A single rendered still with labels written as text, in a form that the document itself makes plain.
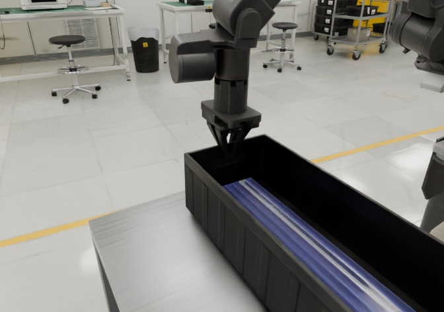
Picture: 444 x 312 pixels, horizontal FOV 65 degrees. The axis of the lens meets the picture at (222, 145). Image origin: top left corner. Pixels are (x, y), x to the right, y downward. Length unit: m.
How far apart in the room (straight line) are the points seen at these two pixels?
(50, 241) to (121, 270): 1.41
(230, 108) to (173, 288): 0.29
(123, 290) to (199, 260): 0.12
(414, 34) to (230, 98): 0.40
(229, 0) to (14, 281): 1.56
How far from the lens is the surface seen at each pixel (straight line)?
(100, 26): 5.77
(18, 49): 5.79
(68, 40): 3.72
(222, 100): 0.57
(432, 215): 1.33
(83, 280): 1.71
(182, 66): 0.52
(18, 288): 1.79
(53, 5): 4.35
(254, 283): 0.50
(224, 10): 0.53
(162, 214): 0.65
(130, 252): 0.59
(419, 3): 0.78
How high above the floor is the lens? 1.20
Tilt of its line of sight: 27 degrees down
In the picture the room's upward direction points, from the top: straight up
